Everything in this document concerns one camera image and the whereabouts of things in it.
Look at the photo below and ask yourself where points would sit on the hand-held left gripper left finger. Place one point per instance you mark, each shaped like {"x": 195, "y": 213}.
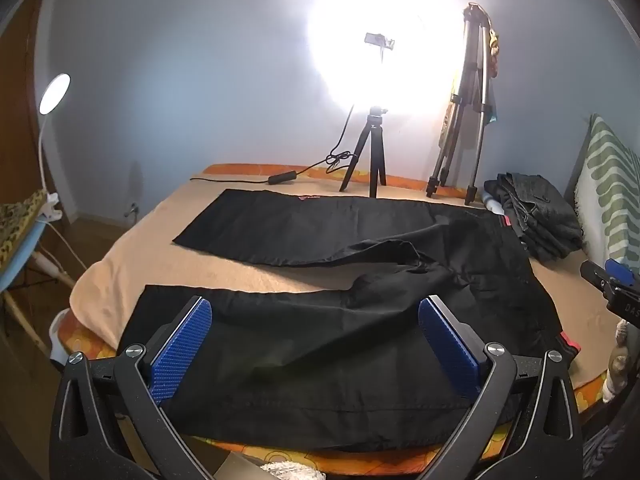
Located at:
{"x": 182, "y": 345}

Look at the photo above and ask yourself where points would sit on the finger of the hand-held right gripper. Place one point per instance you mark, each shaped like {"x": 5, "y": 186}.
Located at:
{"x": 592, "y": 272}
{"x": 620, "y": 271}

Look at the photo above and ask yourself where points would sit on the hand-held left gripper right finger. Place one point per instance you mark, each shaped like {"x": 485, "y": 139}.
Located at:
{"x": 450, "y": 350}

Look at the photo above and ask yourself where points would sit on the black pants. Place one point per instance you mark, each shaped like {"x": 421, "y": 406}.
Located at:
{"x": 300, "y": 350}

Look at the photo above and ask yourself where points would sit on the white plush toy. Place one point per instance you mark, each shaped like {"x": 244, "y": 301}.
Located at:
{"x": 617, "y": 360}

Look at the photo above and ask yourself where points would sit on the pile of dark folded clothes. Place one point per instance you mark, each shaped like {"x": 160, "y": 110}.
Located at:
{"x": 540, "y": 210}

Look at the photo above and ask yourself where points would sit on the green patterned white pillow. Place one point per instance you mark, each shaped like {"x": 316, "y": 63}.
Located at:
{"x": 605, "y": 185}

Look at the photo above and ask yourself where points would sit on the beige blanket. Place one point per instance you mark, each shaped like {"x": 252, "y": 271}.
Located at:
{"x": 150, "y": 260}

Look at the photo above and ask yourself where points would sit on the white bottle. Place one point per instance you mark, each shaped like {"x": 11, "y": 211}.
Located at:
{"x": 492, "y": 205}

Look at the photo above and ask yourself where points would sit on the white fluffy cloth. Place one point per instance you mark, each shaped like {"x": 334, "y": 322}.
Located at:
{"x": 292, "y": 471}

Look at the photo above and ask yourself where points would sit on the blue board with wooden legs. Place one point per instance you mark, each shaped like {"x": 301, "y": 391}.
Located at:
{"x": 20, "y": 265}

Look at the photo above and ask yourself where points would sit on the leopard print cloth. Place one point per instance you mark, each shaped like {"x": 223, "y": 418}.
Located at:
{"x": 17, "y": 225}

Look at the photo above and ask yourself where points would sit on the small black tripod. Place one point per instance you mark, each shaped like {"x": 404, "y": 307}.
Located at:
{"x": 374, "y": 160}

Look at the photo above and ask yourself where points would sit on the tall silver tripod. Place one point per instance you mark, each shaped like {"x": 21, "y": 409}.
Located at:
{"x": 472, "y": 85}

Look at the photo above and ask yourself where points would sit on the white clip desk lamp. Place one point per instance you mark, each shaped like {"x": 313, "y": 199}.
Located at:
{"x": 55, "y": 91}

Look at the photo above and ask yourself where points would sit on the brown wooden wardrobe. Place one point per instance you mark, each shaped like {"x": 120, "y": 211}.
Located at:
{"x": 20, "y": 110}

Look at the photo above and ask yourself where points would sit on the black phone holder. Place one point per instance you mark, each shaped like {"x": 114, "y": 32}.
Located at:
{"x": 377, "y": 40}

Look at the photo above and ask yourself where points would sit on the metal wall fitting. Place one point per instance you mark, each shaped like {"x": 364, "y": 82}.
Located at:
{"x": 131, "y": 208}

